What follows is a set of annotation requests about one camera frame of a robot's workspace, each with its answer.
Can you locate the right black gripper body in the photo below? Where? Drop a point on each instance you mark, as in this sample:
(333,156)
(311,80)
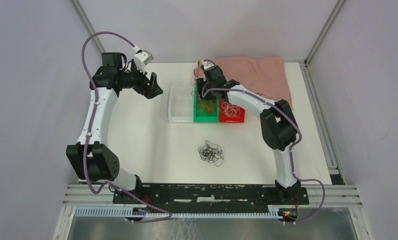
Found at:
(210,95)

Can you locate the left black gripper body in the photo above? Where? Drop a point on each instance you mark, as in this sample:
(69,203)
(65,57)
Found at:
(136,80)

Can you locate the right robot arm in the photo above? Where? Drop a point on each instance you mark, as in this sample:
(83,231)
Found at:
(278,125)

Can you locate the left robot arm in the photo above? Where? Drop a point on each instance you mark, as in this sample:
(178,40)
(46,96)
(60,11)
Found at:
(90,156)

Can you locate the green plastic bin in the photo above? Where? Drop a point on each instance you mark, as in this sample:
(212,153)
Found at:
(205,111)

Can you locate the red plastic bin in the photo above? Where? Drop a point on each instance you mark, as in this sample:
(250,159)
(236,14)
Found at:
(230,113)

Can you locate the clear plastic bin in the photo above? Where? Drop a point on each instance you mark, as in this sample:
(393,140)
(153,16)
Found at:
(181,104)

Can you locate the pink cloth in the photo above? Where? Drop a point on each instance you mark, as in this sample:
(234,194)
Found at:
(265,77)

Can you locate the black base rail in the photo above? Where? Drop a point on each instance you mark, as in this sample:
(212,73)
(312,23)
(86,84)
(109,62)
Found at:
(178,198)

